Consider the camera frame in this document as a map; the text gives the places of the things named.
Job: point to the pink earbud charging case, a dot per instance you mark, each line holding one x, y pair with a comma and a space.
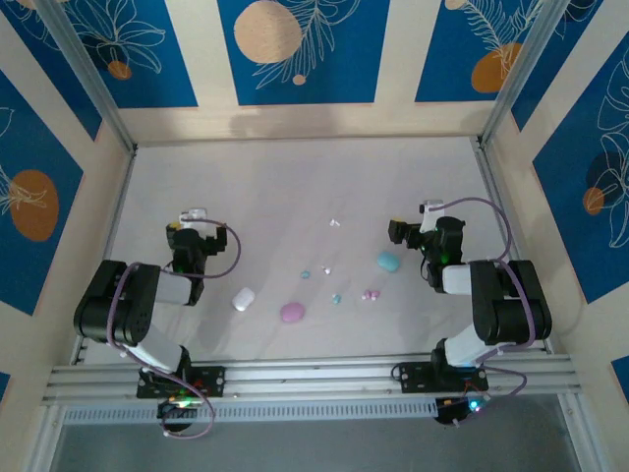
293, 312

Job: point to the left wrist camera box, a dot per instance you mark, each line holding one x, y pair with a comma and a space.
193, 215

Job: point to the aluminium mounting rail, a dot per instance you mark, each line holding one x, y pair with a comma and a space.
319, 376

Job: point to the white table cloth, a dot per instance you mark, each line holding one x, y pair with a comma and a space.
221, 162

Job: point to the aluminium side rail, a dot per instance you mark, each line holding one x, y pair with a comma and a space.
487, 172
120, 196

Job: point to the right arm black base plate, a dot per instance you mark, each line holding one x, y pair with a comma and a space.
410, 377

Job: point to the aluminium frame post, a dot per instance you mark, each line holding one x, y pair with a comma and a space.
89, 74
521, 74

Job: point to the blue earbud charging case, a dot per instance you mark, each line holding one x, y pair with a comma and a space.
388, 261

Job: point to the white earbud charging case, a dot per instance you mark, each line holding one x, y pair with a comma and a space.
243, 299

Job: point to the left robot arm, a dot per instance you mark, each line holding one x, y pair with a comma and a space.
123, 305

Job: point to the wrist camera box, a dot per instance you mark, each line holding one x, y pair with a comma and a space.
193, 215
431, 211

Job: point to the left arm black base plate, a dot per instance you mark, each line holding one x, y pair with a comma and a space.
216, 381

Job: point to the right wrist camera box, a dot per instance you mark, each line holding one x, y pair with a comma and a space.
431, 211

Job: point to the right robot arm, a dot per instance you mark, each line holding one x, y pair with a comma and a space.
516, 305

